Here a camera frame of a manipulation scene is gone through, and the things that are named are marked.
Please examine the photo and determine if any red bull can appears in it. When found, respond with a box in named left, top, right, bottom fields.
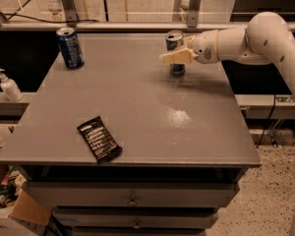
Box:
left=164, top=29, right=187, bottom=77

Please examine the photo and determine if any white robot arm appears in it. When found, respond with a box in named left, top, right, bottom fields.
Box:
left=161, top=12, right=295, bottom=236

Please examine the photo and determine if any black snack bar wrapper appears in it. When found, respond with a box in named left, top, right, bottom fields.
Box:
left=77, top=116, right=122, bottom=164

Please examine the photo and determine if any white pump bottle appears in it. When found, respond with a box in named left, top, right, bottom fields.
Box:
left=0, top=68, right=23, bottom=102

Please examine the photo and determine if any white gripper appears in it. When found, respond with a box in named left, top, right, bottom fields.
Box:
left=159, top=30, right=219, bottom=65

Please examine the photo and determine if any blue pepsi can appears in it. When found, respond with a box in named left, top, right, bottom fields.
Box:
left=56, top=28, right=85, bottom=69

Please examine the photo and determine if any grey drawer cabinet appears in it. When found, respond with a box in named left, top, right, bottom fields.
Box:
left=0, top=33, right=261, bottom=236

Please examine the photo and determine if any black cable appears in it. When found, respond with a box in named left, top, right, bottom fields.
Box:
left=0, top=0, right=101, bottom=25

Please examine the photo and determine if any cardboard box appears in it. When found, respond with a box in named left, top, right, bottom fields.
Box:
left=0, top=125, right=53, bottom=236

